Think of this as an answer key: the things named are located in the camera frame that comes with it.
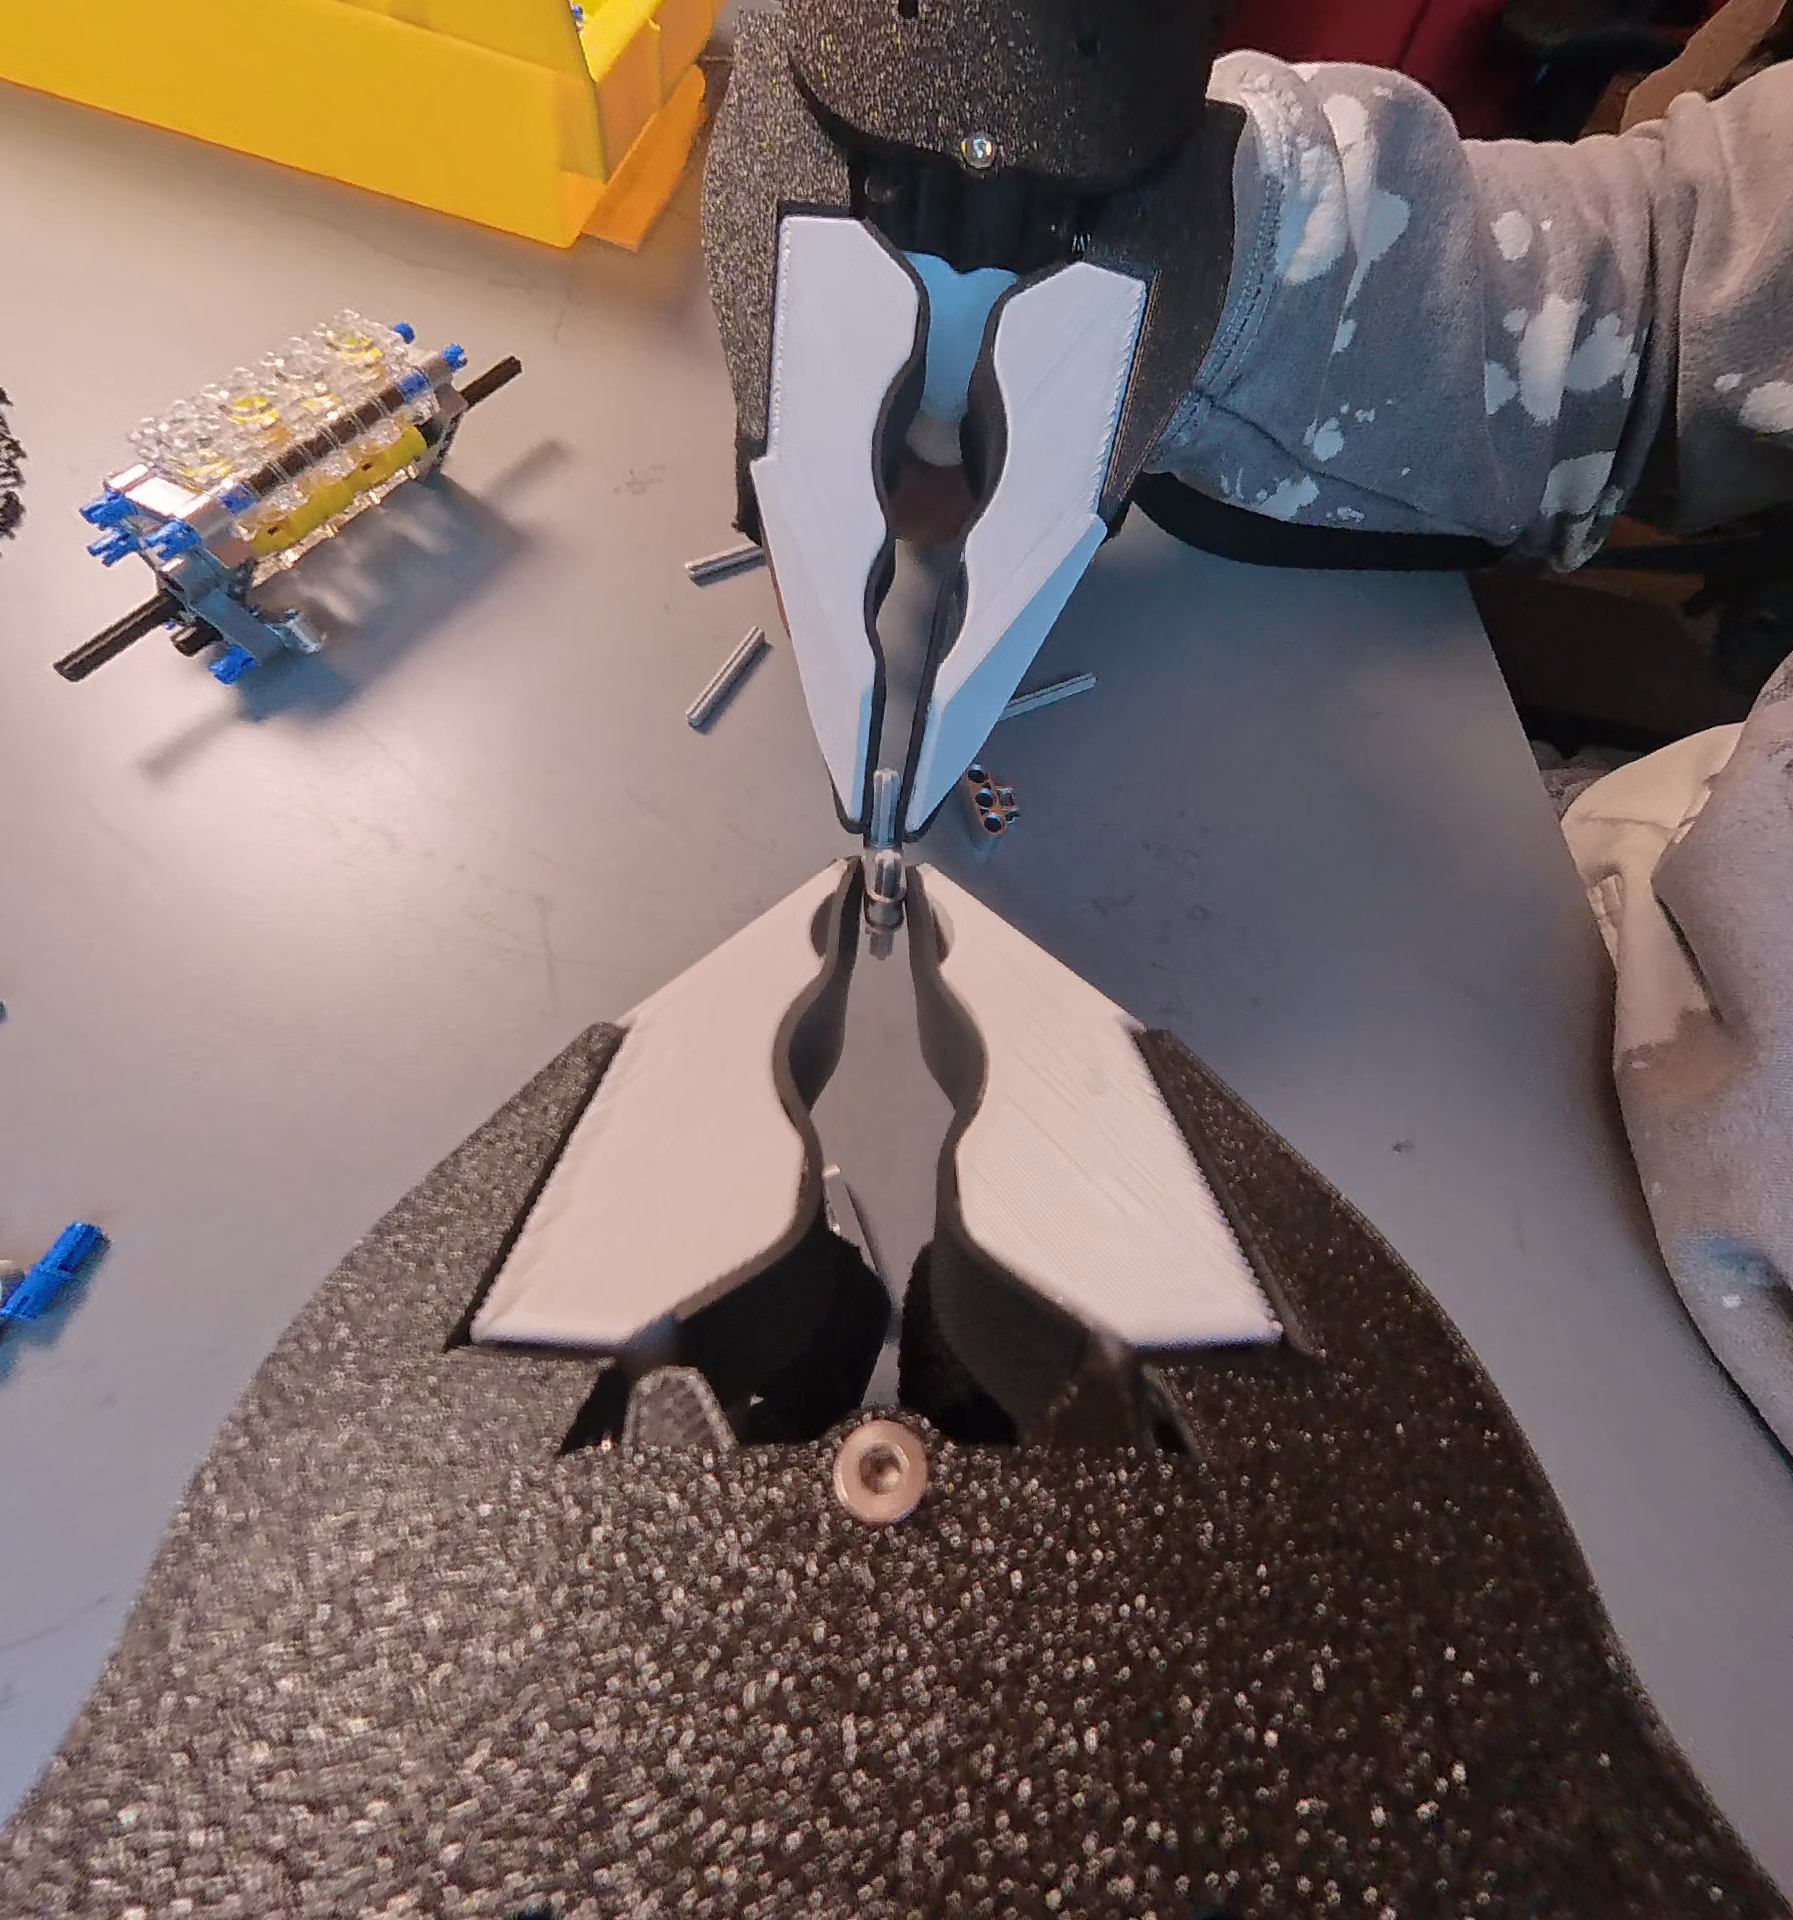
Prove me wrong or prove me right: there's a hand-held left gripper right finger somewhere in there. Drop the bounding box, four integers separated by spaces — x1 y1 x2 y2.
902 866 1282 1367

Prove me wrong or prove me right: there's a grey desk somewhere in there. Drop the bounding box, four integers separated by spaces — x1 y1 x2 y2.
0 59 1793 1861

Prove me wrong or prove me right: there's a long yellow plastic bin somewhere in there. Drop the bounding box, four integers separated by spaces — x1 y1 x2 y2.
0 0 721 252

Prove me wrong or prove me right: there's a pile of blue black pins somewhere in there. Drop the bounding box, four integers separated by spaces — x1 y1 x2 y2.
0 695 112 1379

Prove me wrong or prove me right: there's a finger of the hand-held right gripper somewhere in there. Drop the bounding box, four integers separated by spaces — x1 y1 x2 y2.
747 210 935 836
902 265 1153 842

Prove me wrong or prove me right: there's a red chair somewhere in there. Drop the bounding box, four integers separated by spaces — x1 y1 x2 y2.
1223 0 1535 99

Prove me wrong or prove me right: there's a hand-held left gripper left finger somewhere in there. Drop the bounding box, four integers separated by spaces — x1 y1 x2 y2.
471 862 868 1352

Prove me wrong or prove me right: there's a clear toy engine block assembly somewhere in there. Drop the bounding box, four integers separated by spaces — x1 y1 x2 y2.
52 305 526 687

